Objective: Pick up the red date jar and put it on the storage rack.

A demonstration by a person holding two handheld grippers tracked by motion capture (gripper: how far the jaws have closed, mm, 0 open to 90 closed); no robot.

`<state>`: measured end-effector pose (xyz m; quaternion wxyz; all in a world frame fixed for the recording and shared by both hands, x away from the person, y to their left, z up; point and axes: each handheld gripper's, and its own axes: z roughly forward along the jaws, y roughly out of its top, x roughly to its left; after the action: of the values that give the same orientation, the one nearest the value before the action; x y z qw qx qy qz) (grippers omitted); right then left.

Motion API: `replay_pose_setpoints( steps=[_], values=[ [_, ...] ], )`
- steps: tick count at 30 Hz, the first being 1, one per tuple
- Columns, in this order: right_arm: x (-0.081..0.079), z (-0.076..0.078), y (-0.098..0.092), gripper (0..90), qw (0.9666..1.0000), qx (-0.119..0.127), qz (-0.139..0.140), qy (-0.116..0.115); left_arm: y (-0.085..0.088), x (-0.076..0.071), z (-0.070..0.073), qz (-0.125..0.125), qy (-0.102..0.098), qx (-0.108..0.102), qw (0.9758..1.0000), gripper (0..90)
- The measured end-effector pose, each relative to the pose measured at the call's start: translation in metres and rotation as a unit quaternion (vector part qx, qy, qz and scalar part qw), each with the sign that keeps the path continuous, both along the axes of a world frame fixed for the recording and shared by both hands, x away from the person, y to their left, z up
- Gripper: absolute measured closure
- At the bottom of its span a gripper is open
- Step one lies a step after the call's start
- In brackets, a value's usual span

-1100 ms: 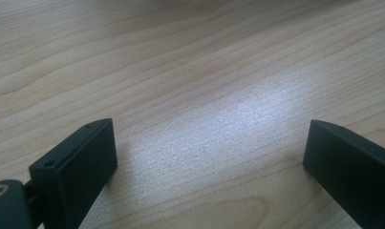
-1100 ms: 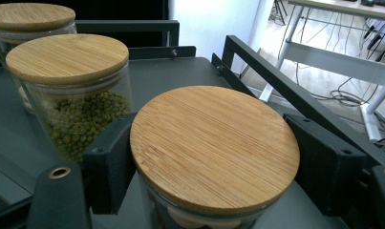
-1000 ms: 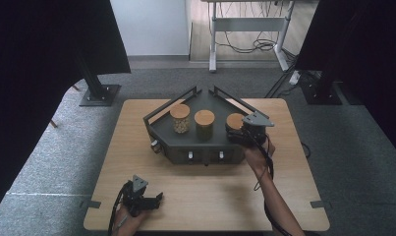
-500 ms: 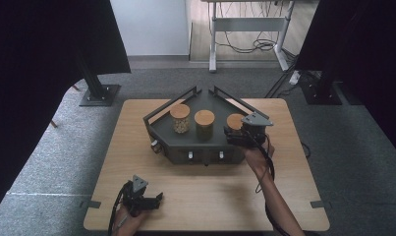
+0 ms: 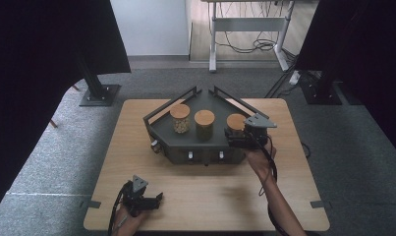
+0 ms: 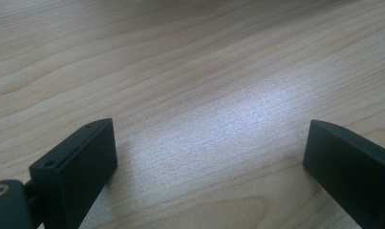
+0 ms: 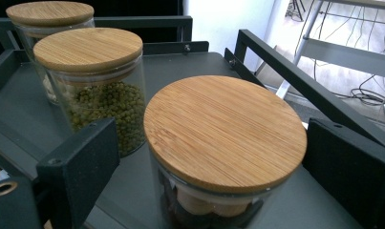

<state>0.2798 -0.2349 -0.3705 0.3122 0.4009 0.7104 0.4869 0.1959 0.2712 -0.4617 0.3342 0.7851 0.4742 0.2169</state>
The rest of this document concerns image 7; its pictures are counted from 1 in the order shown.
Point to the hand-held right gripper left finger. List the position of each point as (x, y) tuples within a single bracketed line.
[(81, 165)]

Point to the glass jar with green beans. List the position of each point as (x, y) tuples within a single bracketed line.
[(88, 51)]

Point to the dark grey corner shelf rack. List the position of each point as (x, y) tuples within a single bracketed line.
[(180, 70)]

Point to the glass jar with dark contents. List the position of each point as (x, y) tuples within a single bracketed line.
[(225, 133)]

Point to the white desk frame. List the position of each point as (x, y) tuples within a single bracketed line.
[(349, 55)]

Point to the glass jar with pale beans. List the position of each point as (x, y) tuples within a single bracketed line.
[(50, 12)]

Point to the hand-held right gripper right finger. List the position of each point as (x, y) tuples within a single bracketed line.
[(349, 171)]

